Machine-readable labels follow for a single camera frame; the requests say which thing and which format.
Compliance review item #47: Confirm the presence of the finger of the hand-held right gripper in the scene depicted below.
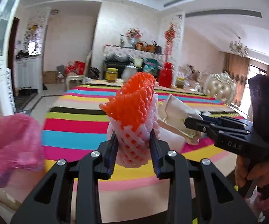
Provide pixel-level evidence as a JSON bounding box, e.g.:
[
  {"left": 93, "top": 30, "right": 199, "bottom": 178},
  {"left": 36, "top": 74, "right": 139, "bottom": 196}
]
[
  {"left": 201, "top": 114, "right": 253, "bottom": 128},
  {"left": 184, "top": 117, "right": 251, "bottom": 145}
]

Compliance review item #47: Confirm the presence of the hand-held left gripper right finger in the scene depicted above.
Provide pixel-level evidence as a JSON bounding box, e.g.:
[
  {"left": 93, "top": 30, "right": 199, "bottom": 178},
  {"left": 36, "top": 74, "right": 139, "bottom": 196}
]
[{"left": 148, "top": 131, "right": 257, "bottom": 224}]

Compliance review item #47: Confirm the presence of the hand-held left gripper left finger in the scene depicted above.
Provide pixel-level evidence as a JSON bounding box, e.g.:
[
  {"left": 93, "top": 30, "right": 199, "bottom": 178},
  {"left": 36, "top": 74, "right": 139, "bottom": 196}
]
[{"left": 10, "top": 131, "right": 119, "bottom": 224}]

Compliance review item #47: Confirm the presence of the beige paper bag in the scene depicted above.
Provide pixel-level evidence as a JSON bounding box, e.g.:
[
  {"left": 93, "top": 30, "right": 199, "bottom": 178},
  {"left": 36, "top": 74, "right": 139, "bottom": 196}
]
[{"left": 159, "top": 94, "right": 203, "bottom": 145}]

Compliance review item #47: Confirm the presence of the orange white foam fruit net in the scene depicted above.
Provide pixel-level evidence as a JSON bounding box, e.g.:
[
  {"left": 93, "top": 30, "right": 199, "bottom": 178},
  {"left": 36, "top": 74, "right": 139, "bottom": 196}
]
[{"left": 99, "top": 72, "right": 159, "bottom": 170}]

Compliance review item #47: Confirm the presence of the pink-lined trash bin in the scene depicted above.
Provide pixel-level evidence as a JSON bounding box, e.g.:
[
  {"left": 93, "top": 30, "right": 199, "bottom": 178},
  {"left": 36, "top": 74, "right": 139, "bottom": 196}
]
[{"left": 0, "top": 113, "right": 46, "bottom": 188}]

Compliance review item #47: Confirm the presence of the person's right hand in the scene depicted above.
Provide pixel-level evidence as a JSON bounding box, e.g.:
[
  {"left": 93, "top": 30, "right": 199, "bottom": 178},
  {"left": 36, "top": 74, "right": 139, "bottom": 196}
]
[{"left": 234, "top": 155, "right": 269, "bottom": 192}]

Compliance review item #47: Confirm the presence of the cream tufted chair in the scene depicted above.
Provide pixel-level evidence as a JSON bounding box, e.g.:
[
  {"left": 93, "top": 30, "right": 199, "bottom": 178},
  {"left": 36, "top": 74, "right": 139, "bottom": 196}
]
[{"left": 204, "top": 72, "right": 237, "bottom": 105}]

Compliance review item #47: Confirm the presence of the striped colourful tablecloth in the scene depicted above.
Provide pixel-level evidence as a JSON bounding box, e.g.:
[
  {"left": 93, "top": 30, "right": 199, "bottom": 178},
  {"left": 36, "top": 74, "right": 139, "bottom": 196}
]
[{"left": 41, "top": 81, "right": 244, "bottom": 224}]

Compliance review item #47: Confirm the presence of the cream ornate sofa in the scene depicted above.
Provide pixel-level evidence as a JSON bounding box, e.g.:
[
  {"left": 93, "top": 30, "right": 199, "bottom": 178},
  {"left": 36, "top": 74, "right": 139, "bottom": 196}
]
[{"left": 179, "top": 64, "right": 209, "bottom": 94}]

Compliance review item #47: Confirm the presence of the brown curtain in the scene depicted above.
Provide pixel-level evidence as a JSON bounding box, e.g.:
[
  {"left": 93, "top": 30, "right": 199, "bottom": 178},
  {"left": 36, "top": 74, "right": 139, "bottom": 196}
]
[{"left": 224, "top": 52, "right": 250, "bottom": 98}]

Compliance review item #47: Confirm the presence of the red thermos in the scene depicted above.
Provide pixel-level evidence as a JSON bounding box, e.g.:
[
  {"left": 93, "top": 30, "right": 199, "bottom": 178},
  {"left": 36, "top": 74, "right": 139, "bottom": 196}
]
[{"left": 159, "top": 61, "right": 173, "bottom": 88}]

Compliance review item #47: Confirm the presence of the chandelier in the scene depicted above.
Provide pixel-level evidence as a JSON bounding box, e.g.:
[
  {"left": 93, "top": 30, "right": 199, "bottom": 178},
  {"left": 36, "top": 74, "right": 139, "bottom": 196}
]
[{"left": 229, "top": 36, "right": 249, "bottom": 57}]

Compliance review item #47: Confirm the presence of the green snack bag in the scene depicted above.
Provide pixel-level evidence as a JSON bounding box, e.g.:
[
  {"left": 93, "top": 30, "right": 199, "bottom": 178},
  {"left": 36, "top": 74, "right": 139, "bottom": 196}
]
[{"left": 144, "top": 59, "right": 159, "bottom": 75}]

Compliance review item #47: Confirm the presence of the yellow lidded jar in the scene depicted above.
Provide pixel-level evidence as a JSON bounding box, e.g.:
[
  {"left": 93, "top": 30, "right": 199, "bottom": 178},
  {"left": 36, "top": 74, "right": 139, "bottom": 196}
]
[{"left": 105, "top": 68, "right": 119, "bottom": 83}]

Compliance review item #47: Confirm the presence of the white kettle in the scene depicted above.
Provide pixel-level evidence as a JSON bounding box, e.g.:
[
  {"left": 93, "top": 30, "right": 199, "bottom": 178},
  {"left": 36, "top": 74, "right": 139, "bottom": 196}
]
[{"left": 122, "top": 63, "right": 138, "bottom": 81}]

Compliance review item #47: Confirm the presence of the dark brown handbag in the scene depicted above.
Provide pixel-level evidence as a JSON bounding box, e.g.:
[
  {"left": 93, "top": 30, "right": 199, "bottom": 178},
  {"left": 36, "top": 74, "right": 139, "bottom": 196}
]
[{"left": 88, "top": 67, "right": 100, "bottom": 80}]

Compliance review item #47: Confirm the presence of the white wooden chair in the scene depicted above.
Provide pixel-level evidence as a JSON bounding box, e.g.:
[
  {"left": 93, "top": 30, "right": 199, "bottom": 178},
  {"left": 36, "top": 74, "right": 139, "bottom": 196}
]
[{"left": 66, "top": 51, "right": 93, "bottom": 90}]

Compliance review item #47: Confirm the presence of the dark sideboard with lace cover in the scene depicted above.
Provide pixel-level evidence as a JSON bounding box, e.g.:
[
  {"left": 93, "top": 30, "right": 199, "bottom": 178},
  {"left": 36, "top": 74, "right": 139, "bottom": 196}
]
[{"left": 103, "top": 57, "right": 165, "bottom": 80}]

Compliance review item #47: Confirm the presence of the red gift bag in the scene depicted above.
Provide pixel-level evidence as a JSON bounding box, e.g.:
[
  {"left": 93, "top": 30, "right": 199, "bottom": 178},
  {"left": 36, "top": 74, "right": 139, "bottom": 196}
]
[
  {"left": 66, "top": 62, "right": 76, "bottom": 75},
  {"left": 75, "top": 61, "right": 86, "bottom": 75}
]

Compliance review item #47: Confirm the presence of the cardboard box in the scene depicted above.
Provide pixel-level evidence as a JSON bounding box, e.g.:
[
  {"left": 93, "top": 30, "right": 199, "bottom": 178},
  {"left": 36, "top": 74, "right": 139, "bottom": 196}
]
[{"left": 43, "top": 71, "right": 57, "bottom": 84}]

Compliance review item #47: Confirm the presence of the dark doormat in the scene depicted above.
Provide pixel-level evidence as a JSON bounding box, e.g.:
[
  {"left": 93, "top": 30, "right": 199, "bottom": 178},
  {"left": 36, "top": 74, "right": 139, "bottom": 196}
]
[{"left": 14, "top": 93, "right": 38, "bottom": 112}]

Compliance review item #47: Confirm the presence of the lace piano cover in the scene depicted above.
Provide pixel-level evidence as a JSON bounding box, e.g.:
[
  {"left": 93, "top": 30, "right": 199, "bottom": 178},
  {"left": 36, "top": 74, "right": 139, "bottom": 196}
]
[{"left": 103, "top": 45, "right": 165, "bottom": 62}]

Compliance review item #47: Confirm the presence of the flower vase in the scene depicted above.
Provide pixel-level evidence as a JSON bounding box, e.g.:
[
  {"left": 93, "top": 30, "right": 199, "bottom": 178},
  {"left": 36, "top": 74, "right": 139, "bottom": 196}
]
[{"left": 125, "top": 27, "right": 143, "bottom": 47}]

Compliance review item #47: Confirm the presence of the white low cabinet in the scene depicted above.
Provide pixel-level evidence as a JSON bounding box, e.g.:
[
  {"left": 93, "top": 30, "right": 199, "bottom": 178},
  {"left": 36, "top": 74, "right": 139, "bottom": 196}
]
[{"left": 15, "top": 57, "right": 40, "bottom": 91}]

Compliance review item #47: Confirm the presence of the white lattice screen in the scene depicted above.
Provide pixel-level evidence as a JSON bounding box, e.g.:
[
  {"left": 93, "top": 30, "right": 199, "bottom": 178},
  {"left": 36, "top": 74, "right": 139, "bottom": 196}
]
[{"left": 24, "top": 7, "right": 51, "bottom": 56}]

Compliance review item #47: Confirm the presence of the red knot wall hanging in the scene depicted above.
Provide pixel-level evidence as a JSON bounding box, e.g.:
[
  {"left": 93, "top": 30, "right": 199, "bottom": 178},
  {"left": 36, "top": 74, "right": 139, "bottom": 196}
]
[{"left": 164, "top": 23, "right": 175, "bottom": 56}]

